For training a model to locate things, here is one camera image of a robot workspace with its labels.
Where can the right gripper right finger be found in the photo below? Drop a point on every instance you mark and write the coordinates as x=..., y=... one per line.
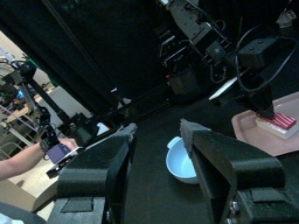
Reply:
x=240, y=175

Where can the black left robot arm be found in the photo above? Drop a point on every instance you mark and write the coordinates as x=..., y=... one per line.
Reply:
x=191, y=20

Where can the metal frame corner bracket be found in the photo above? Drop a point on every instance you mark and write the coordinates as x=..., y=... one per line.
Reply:
x=287, y=19

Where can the black frame upright post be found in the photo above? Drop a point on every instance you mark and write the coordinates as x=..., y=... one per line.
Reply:
x=81, y=49

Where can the white rice block toy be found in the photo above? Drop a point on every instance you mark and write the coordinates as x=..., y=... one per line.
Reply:
x=276, y=131

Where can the beige desk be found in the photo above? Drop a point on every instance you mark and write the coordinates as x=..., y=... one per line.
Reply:
x=22, y=192

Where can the pink plastic tray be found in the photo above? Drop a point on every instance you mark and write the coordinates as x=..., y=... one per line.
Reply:
x=252, y=140

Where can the person's hand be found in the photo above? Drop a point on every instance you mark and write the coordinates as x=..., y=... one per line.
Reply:
x=69, y=143

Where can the black white handheld device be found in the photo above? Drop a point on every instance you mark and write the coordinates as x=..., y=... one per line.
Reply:
x=65, y=163

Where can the red striped salmon toy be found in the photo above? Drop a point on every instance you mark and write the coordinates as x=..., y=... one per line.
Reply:
x=281, y=121

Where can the person's bare forearm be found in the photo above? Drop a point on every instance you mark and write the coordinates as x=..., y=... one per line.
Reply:
x=22, y=162

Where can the purple handheld block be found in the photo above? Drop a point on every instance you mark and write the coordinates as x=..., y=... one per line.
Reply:
x=58, y=153

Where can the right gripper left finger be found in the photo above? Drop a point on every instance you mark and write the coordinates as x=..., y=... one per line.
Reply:
x=93, y=175

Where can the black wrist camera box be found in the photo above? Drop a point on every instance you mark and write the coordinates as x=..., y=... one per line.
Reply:
x=256, y=52

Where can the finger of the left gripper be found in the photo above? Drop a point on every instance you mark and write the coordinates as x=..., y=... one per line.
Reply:
x=265, y=102
x=253, y=103

